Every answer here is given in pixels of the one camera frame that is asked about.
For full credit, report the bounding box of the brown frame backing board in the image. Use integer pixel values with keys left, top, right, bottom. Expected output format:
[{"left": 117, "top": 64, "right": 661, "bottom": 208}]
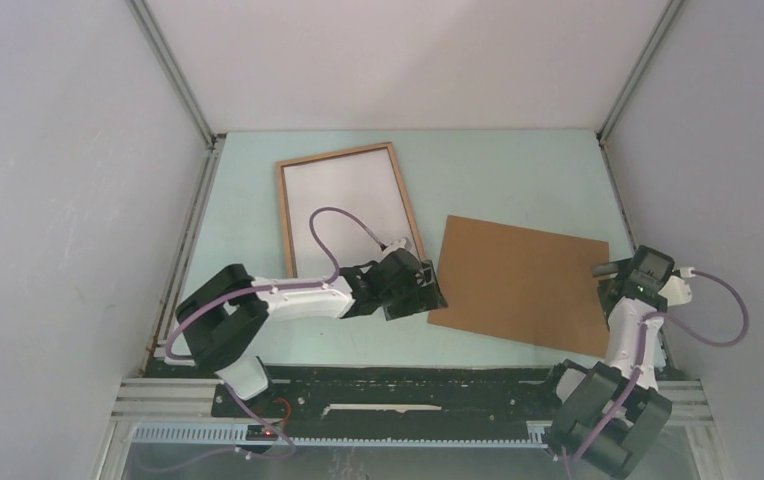
[{"left": 428, "top": 216, "right": 609, "bottom": 357}]

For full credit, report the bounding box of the ocean sky photo print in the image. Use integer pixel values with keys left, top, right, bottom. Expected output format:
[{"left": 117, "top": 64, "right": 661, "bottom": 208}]
[{"left": 284, "top": 148, "right": 420, "bottom": 278}]

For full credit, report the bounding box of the wooden picture frame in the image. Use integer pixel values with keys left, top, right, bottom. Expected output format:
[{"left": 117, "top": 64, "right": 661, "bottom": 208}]
[{"left": 275, "top": 141, "right": 428, "bottom": 280}]

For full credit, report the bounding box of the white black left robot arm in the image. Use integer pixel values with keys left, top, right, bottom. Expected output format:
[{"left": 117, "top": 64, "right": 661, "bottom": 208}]
[{"left": 165, "top": 247, "right": 448, "bottom": 417}]

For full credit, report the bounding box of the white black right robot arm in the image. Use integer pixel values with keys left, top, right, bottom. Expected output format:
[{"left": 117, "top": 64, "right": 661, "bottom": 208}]
[{"left": 539, "top": 246, "right": 675, "bottom": 479}]

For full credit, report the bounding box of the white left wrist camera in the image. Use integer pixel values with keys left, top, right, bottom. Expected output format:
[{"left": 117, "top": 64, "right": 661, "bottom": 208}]
[{"left": 382, "top": 237, "right": 416, "bottom": 256}]

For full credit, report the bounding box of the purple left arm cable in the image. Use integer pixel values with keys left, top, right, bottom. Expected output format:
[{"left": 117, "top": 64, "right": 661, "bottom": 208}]
[{"left": 164, "top": 206, "right": 390, "bottom": 462}]

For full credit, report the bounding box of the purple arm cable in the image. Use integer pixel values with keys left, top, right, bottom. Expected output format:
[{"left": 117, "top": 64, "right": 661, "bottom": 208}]
[
  {"left": 560, "top": 268, "right": 751, "bottom": 480},
  {"left": 164, "top": 206, "right": 390, "bottom": 462}
]

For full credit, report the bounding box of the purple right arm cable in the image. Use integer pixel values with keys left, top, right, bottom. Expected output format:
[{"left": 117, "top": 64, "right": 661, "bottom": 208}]
[{"left": 560, "top": 268, "right": 751, "bottom": 480}]

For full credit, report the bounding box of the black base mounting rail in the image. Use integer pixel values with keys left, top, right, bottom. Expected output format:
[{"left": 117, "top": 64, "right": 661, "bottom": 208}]
[{"left": 248, "top": 363, "right": 567, "bottom": 443}]

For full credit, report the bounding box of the aluminium extrusion base frame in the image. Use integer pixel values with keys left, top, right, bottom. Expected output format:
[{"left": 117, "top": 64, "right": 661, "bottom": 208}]
[{"left": 91, "top": 378, "right": 736, "bottom": 479}]

